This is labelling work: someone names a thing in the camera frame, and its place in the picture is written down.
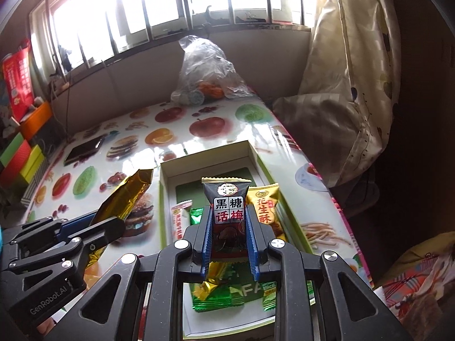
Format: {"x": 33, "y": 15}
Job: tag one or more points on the red textured box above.
{"x": 16, "y": 167}

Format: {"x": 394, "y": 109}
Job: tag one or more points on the yellow-green box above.
{"x": 33, "y": 165}

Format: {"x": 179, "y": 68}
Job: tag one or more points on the orange box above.
{"x": 37, "y": 117}

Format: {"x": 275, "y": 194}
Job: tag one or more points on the green and white cardboard box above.
{"x": 213, "y": 167}

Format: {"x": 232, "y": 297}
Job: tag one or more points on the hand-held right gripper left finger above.
{"x": 206, "y": 241}

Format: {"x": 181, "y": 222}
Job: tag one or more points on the white and brown snack packet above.
{"x": 179, "y": 220}

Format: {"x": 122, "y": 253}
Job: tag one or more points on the barred window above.
{"x": 142, "y": 7}

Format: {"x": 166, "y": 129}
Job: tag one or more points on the yellow snack packet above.
{"x": 265, "y": 206}

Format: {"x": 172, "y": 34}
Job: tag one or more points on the food printed tablecloth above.
{"x": 227, "y": 124}

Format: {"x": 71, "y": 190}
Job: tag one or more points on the black smartphone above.
{"x": 83, "y": 151}

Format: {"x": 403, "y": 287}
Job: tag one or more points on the clear plastic bag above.
{"x": 206, "y": 67}

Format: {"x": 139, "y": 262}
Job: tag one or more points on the long gold snack bar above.
{"x": 209, "y": 287}
{"x": 124, "y": 199}

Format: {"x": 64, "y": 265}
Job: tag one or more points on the black snack packet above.
{"x": 227, "y": 213}

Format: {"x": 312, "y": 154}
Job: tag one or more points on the cream printed curtain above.
{"x": 348, "y": 78}

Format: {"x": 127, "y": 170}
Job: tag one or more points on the colourful printed cloth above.
{"x": 419, "y": 273}

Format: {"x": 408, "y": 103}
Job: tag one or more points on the black and white striped box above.
{"x": 33, "y": 191}

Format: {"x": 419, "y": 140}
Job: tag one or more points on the green snack packet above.
{"x": 241, "y": 293}
{"x": 195, "y": 216}

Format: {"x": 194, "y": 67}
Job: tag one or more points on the black curved hook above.
{"x": 208, "y": 12}

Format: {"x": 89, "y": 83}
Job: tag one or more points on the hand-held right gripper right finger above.
{"x": 253, "y": 245}

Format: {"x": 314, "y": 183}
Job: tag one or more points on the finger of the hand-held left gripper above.
{"x": 106, "y": 231}
{"x": 76, "y": 224}

